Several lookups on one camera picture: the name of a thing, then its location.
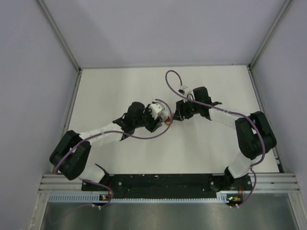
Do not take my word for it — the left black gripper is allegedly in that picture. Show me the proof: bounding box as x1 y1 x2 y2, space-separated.
134 104 162 132

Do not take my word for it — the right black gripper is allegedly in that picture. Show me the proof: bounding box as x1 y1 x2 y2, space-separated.
173 97 201 121

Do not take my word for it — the red weekly pill organizer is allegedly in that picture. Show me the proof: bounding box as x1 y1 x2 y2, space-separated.
165 117 172 126

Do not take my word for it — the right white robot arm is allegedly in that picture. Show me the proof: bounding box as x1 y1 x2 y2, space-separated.
174 86 277 190

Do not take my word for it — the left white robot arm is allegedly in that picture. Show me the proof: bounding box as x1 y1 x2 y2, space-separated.
49 100 171 190

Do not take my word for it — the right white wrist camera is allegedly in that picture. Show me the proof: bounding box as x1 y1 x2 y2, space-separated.
178 85 193 97

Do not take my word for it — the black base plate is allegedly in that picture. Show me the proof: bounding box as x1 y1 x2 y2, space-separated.
81 173 254 199

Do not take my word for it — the right aluminium frame post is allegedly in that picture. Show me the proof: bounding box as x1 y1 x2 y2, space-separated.
248 0 295 70

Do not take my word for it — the aluminium frame post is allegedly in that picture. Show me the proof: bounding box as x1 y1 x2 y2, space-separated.
35 0 82 72
248 0 295 70

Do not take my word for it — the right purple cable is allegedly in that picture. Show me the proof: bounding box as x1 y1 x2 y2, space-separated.
165 70 266 207

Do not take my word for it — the grey slotted cable duct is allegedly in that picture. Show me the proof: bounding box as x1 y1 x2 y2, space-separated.
48 193 240 204

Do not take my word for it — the left aluminium frame post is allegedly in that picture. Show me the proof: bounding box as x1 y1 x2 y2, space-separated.
35 0 82 72

